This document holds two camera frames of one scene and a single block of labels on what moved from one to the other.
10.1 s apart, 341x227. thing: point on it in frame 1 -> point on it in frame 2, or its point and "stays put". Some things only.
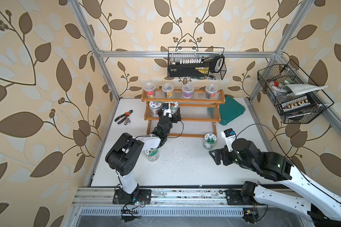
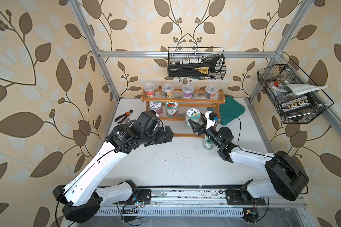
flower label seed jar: [154, 107] stays put
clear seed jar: [149, 88] stays put
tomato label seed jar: [174, 105] stays put
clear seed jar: [168, 88] stays put
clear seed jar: [188, 90] stays put
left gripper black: [176, 119] -> [163, 138]
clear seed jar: [211, 91] stays put
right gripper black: [224, 151] -> [200, 127]
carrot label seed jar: [152, 154] -> [193, 114]
